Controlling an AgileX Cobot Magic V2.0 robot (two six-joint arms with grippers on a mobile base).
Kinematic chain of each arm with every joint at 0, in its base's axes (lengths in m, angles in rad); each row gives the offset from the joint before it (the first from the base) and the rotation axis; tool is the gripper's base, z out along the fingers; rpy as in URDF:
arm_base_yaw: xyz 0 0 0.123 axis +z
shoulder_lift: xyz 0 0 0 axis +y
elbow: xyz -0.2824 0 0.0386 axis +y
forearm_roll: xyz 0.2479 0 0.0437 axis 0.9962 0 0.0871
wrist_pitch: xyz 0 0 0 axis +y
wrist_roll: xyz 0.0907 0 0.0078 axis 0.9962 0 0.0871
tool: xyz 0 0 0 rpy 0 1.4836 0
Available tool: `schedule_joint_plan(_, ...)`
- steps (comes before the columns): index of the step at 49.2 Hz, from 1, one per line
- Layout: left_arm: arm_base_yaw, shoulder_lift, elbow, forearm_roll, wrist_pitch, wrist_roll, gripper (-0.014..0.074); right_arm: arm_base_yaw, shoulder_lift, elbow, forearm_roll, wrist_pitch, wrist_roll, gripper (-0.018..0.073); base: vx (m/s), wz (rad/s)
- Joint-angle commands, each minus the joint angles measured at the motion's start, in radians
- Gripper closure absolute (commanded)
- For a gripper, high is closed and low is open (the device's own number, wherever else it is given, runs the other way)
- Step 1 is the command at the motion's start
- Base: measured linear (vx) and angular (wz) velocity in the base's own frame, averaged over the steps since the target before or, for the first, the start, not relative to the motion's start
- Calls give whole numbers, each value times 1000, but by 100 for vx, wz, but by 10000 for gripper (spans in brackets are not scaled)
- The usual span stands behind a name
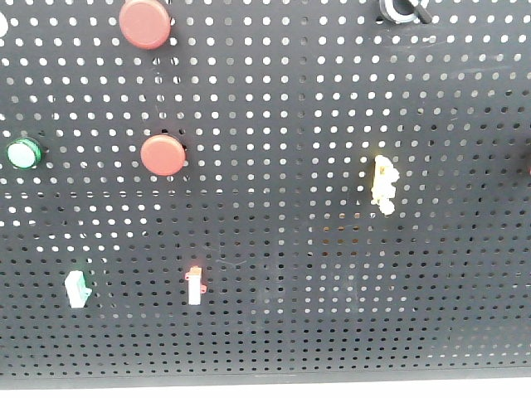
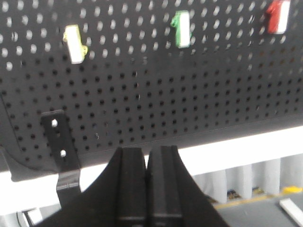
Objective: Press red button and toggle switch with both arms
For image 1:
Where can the upper red push button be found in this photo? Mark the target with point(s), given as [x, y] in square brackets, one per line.
[145, 24]

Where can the lower red push button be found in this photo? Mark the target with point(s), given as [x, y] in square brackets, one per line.
[163, 155]

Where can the red push button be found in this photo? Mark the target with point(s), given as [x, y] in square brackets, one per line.
[145, 24]
[163, 155]

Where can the black perforated pegboard panel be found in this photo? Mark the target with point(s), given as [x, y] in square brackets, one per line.
[281, 107]

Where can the yellow toggle switch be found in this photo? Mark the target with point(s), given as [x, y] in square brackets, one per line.
[383, 190]

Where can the black white rotary knob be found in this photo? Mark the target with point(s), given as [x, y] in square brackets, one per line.
[403, 12]

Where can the green push button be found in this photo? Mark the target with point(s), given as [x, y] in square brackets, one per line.
[24, 153]

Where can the right white red rocker switch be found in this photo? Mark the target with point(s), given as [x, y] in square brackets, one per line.
[196, 288]

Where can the middle white green rocker switch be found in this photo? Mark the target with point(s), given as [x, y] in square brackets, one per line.
[76, 290]

